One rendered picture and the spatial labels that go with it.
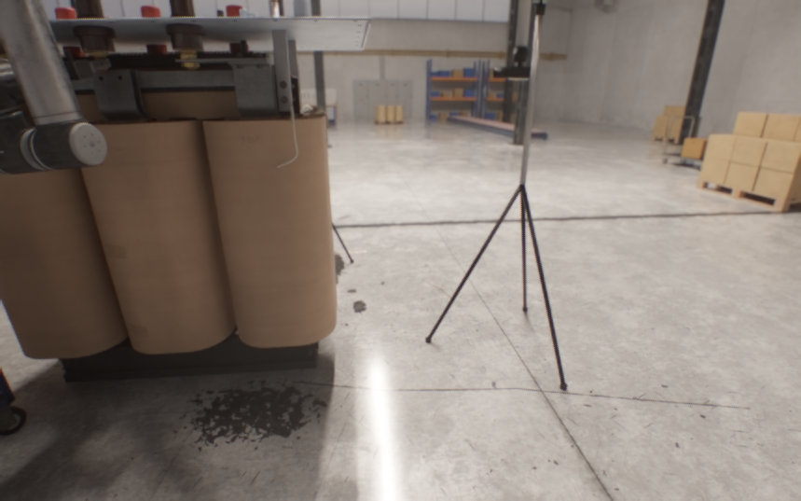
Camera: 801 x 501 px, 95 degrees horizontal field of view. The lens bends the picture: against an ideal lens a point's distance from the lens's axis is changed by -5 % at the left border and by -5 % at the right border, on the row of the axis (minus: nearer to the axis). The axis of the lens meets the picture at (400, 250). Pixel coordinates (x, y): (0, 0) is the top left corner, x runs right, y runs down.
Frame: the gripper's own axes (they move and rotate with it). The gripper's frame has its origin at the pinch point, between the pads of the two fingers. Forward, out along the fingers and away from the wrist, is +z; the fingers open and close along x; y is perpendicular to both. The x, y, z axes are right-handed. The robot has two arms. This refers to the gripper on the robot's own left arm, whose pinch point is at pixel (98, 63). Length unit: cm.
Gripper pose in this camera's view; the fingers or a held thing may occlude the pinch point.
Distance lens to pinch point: 157.6
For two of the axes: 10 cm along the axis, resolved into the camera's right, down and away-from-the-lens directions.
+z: 2.2, -5.4, 8.1
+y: -0.4, -8.4, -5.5
